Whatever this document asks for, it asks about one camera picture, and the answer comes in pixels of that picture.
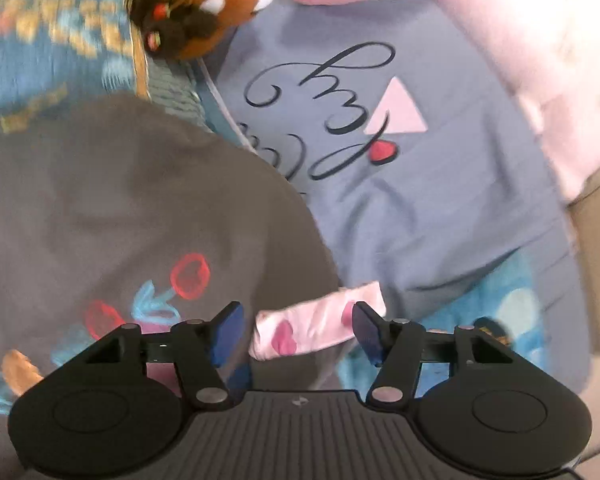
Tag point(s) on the grey flower-print t-shirt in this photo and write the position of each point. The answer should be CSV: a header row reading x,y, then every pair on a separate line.
x,y
130,210

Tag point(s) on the grey-blue script-print sofa cover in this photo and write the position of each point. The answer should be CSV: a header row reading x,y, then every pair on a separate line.
x,y
455,185

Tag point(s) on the blue cartoon-print pillow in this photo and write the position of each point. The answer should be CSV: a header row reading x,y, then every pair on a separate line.
x,y
505,310

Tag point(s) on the pink heart-print garment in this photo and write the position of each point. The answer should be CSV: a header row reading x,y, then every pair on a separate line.
x,y
305,325

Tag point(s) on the pink plush toy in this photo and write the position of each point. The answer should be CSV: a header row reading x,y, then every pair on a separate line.
x,y
505,35

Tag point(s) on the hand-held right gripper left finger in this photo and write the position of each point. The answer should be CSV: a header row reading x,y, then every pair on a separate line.
x,y
227,334

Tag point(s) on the red panda plush toy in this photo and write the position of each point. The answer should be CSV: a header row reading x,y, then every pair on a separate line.
x,y
200,5

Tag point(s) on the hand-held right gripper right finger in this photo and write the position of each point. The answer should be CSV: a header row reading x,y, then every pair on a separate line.
x,y
367,334

